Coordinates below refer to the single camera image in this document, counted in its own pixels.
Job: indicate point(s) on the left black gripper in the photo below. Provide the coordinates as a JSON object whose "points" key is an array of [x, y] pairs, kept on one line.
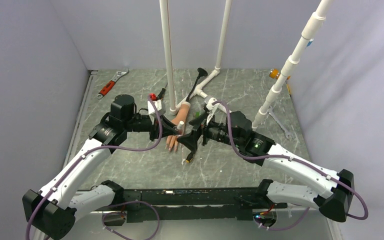
{"points": [[168, 128]]}

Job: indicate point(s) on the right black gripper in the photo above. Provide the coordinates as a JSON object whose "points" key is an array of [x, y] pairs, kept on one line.
{"points": [[190, 139]]}

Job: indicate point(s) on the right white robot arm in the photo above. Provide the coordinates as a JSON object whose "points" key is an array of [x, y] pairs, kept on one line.
{"points": [[328, 191]]}

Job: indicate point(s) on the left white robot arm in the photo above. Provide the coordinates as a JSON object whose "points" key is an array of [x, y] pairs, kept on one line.
{"points": [[57, 206]]}

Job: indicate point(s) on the mannequin practice hand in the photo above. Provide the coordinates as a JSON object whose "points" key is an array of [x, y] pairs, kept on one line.
{"points": [[172, 142]]}

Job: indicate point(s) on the black yellow screwdriver near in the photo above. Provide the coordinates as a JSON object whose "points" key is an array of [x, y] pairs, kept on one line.
{"points": [[188, 158]]}

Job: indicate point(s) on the black yellow screwdriver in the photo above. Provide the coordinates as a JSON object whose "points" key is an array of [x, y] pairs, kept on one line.
{"points": [[188, 158], [162, 92]]}

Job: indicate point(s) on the black yellow screwdriver far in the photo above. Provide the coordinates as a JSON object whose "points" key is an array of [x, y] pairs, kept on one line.
{"points": [[162, 92]]}

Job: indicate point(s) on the red adjustable wrench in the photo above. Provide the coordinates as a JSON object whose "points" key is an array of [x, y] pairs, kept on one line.
{"points": [[105, 89]]}

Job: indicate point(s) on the silver combination wrench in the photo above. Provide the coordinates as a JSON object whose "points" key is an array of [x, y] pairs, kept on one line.
{"points": [[287, 133]]}

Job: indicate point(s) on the orange yellow tool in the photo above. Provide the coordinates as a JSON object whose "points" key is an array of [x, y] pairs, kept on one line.
{"points": [[274, 73]]}

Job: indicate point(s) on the white angled PVC pole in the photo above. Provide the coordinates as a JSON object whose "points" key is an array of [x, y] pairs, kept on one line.
{"points": [[313, 24]]}

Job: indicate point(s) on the white PVC pipe frame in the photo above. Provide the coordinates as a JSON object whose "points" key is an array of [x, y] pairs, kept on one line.
{"points": [[191, 31]]}

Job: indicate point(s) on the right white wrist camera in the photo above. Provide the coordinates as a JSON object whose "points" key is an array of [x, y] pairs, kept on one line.
{"points": [[210, 108]]}

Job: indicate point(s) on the black suction mount stalk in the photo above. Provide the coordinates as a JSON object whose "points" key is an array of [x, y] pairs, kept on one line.
{"points": [[201, 73]]}

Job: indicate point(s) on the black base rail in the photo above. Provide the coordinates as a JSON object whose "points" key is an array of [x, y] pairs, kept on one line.
{"points": [[239, 203]]}

